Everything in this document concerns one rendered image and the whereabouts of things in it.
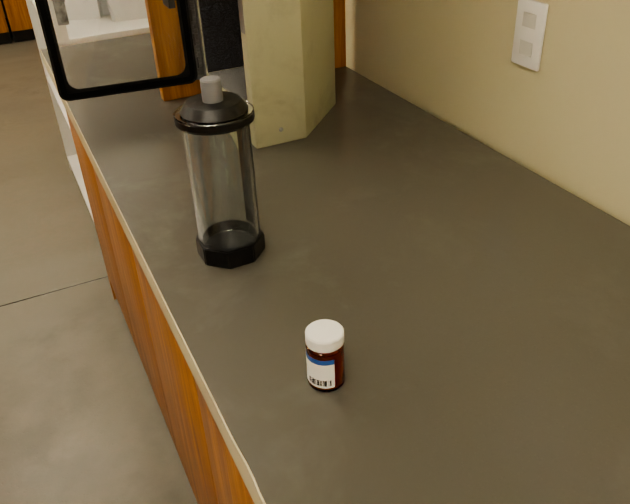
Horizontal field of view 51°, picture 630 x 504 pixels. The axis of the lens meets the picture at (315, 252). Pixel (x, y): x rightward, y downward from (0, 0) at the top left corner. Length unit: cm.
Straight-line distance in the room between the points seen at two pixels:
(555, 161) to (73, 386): 163
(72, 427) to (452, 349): 152
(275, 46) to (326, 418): 77
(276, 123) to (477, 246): 52
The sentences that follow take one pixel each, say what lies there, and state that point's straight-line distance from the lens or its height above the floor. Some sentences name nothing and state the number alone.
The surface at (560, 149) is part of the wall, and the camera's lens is 126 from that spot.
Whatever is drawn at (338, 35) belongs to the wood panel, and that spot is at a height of 102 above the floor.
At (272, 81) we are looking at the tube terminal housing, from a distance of 132.
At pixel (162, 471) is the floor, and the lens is 198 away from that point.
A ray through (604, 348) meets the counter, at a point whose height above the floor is 94.
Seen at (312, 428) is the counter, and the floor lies 94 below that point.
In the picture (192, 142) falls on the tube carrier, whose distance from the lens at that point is 91.
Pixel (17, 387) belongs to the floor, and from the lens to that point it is 238.
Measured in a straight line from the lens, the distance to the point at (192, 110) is 90.
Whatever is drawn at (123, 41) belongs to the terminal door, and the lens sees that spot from 156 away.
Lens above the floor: 149
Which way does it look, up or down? 33 degrees down
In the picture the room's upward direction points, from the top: 3 degrees counter-clockwise
